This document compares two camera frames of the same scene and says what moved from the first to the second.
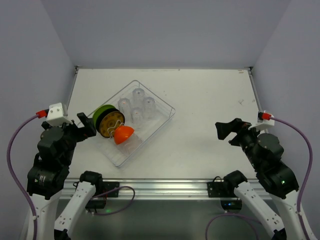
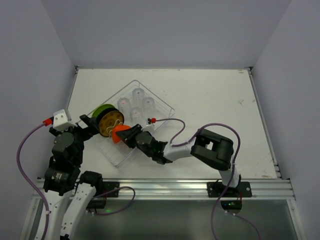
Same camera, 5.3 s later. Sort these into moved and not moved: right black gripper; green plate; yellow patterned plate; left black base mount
Moved: right black gripper
Not moved: yellow patterned plate; green plate; left black base mount
